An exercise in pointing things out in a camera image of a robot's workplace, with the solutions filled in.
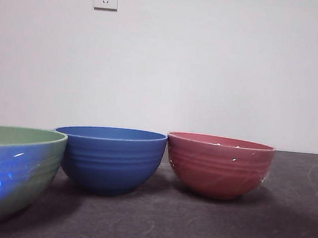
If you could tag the green ribbed bowl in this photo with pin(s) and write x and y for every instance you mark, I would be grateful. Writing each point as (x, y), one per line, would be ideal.
(17, 179)

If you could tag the blue ribbed bowl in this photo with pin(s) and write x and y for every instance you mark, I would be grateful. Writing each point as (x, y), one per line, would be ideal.
(110, 165)

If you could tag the red ribbed bowl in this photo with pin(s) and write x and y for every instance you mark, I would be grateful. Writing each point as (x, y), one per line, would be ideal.
(215, 171)

